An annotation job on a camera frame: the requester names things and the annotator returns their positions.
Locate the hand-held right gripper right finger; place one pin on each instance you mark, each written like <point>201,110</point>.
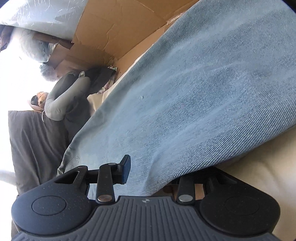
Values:
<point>186,187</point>

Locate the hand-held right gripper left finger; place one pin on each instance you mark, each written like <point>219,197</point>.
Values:
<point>126,168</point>

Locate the light blue denim pants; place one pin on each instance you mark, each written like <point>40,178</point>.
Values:
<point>185,104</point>

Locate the black garment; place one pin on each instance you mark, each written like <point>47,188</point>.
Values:
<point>78,115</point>

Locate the cream bear print bed sheet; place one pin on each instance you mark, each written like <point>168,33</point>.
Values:
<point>266,162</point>

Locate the floral cloth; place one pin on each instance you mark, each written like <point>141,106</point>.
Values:
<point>108,83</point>

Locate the grey neck pillow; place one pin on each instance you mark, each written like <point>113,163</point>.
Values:
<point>60,102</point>

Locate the dark grey pillow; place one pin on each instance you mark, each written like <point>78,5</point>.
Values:
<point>34,143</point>

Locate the brown teddy bear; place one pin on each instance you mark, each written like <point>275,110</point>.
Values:
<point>41,99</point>

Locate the brown cardboard sheet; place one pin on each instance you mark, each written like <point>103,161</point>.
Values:
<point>120,30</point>

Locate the clear plastic bag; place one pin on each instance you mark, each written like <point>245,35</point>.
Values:
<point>34,46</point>

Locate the bubble-wrapped grey appliance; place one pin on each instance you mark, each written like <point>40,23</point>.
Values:
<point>46,14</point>

